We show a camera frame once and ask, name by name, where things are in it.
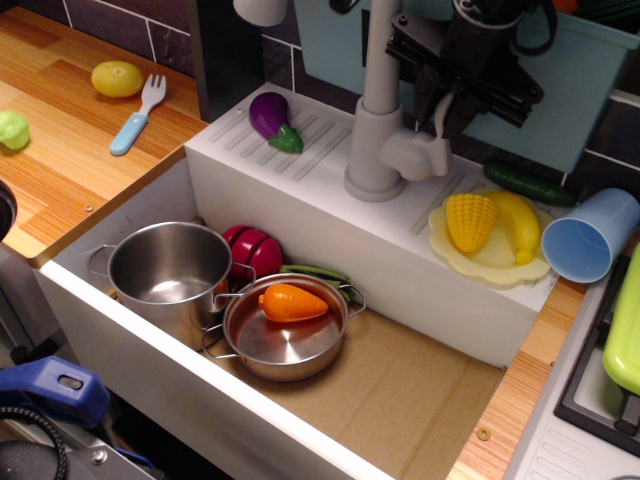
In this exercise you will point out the green toy beans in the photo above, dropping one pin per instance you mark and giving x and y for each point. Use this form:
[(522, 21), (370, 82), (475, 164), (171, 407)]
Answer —
[(340, 282)]

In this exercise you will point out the pale yellow toy plate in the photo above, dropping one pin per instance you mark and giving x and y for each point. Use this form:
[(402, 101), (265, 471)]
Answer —
[(494, 264)]

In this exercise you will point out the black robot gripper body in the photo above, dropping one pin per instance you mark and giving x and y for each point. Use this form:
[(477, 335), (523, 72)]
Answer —
[(476, 53)]

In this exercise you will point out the white toy sink unit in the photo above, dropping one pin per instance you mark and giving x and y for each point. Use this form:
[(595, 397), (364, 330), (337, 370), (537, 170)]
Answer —
[(432, 381)]

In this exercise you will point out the yellow toy lemon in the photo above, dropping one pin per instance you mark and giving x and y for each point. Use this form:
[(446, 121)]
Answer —
[(117, 79)]

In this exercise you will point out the dark grey vertical post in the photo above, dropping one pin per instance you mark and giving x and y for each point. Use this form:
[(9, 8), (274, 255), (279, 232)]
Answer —
[(227, 56)]

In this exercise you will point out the teal plastic bin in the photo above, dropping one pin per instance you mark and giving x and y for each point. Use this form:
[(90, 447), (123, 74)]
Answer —
[(576, 75)]

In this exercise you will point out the dark green toy cucumber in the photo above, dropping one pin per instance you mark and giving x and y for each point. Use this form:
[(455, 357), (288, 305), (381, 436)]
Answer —
[(527, 184)]

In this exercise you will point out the light blue plastic cup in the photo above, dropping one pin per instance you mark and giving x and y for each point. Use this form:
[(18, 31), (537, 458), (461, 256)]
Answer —
[(582, 245)]

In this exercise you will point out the tall steel pot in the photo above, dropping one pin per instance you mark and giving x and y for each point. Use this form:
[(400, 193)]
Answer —
[(175, 275)]

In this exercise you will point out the shallow steel pan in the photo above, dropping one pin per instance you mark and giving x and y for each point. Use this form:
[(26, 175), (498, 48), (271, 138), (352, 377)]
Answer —
[(282, 352)]

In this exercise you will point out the light green toy vegetable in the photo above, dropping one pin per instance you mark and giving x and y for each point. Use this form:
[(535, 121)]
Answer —
[(15, 133)]

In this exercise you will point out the magenta toy onion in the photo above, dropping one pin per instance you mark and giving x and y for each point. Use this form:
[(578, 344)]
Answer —
[(252, 249)]

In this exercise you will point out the yellow toy banana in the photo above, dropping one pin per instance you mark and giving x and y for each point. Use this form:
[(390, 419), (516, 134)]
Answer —
[(522, 222)]

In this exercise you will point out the yellow toy corn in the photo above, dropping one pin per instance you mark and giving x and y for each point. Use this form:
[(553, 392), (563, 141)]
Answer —
[(470, 219)]

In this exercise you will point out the white blue toy fork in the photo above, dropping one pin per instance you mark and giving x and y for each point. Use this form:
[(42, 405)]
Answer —
[(153, 93)]

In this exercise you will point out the orange toy carrot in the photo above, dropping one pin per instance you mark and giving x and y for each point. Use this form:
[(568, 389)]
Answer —
[(286, 303)]

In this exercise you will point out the lime green plastic lid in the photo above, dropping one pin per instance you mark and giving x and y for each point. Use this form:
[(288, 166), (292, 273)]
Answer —
[(621, 352)]

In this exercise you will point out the blue clamp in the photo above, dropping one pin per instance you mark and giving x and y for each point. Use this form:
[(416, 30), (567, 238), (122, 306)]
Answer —
[(58, 389)]

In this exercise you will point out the grey toy faucet with lever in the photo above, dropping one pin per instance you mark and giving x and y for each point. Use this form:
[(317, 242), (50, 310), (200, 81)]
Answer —
[(384, 153)]

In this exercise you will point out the white lamp shade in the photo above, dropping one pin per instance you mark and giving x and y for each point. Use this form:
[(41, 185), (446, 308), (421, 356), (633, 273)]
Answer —
[(262, 13)]

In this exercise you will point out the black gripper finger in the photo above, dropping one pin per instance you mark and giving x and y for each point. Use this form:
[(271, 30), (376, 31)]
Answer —
[(429, 91), (460, 112)]

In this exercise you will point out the black stove grate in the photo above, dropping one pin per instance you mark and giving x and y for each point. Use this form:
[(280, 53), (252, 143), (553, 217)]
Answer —
[(591, 400)]

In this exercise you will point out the purple toy eggplant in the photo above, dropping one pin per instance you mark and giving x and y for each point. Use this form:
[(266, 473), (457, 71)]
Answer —
[(269, 116)]

